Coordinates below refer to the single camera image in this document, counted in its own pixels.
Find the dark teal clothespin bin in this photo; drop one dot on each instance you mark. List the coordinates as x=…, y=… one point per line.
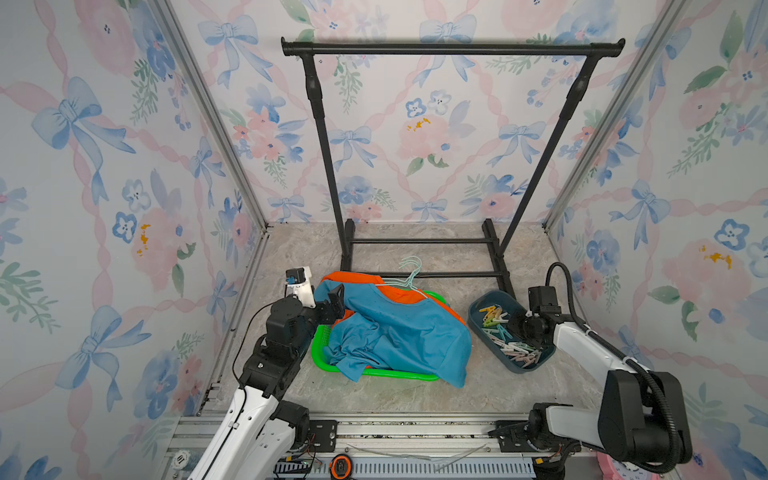
x=489, y=316

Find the green plastic tray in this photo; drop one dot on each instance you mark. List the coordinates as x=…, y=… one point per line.
x=372, y=371

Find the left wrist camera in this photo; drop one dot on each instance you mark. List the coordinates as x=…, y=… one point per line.
x=298, y=284

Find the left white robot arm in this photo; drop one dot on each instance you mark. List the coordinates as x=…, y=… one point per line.
x=260, y=426

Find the pink round object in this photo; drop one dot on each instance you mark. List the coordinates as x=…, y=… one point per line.
x=612, y=469

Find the orange t-shirt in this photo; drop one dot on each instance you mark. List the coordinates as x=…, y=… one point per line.
x=399, y=295

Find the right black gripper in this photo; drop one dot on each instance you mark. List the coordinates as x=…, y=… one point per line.
x=534, y=342

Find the black clothes rack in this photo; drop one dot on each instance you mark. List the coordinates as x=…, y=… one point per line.
x=592, y=54

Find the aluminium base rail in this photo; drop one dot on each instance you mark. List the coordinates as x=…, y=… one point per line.
x=400, y=446

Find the teal t-shirt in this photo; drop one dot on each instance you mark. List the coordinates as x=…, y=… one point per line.
x=458, y=353

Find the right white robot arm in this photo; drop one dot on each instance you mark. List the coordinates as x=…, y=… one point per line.
x=641, y=418

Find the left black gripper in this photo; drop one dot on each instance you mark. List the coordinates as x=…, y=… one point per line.
x=335, y=303

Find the light teal wire hanger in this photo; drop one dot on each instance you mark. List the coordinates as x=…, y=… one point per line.
x=411, y=265

